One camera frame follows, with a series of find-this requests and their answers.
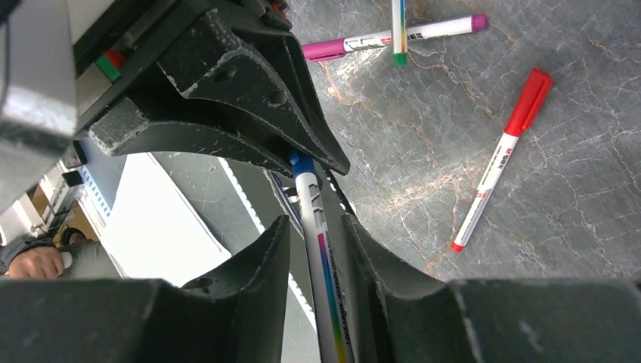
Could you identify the green whiteboard marker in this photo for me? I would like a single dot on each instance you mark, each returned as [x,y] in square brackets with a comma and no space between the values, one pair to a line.
[399,32]

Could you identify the person in background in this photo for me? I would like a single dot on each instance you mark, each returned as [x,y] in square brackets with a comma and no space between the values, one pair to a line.
[40,258]

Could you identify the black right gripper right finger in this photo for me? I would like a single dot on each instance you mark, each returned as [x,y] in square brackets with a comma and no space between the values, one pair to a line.
[399,314]

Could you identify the blue whiteboard marker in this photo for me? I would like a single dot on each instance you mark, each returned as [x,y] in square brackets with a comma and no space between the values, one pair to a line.
[331,321]

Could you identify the pink whiteboard marker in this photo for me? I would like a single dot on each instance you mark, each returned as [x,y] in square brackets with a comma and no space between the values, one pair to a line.
[337,48]

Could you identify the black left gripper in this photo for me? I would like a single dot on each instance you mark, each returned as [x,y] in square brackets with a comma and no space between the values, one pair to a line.
[223,78]

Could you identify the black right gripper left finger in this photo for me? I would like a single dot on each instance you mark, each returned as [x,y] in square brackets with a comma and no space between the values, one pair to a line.
[233,313]

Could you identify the red whiteboard marker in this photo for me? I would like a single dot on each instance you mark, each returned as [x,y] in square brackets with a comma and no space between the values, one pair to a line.
[533,95]

